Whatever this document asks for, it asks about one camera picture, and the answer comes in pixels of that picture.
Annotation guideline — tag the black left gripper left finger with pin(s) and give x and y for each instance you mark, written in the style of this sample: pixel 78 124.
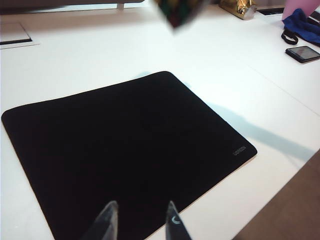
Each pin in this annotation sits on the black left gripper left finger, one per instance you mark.
pixel 106 222

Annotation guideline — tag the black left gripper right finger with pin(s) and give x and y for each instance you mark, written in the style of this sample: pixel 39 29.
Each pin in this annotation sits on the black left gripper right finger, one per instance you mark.
pixel 175 225

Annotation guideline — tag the wide grey desk divider panel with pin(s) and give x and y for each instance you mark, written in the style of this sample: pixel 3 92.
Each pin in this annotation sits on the wide grey desk divider panel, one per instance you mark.
pixel 62 5

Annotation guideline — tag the white divider bracket foot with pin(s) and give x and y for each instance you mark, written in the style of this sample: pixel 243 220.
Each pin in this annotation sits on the white divider bracket foot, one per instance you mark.
pixel 120 6

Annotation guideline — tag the gold foil object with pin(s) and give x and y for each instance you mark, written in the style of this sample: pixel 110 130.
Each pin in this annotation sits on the gold foil object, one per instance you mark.
pixel 237 8

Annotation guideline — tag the black smartphone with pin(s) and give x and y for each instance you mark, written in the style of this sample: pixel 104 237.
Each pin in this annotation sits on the black smartphone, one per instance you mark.
pixel 303 53

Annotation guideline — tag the black mouse pad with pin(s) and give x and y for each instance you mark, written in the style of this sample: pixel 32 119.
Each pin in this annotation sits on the black mouse pad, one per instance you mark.
pixel 125 137

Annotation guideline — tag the multicoloured puzzle cube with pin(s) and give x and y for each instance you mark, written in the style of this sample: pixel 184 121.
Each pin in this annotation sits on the multicoloured puzzle cube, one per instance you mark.
pixel 177 15

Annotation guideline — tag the blue cloth bag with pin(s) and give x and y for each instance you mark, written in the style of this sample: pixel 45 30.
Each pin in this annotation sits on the blue cloth bag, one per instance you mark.
pixel 305 27

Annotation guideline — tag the pink sheet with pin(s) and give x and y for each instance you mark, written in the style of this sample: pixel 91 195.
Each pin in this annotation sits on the pink sheet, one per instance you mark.
pixel 292 7

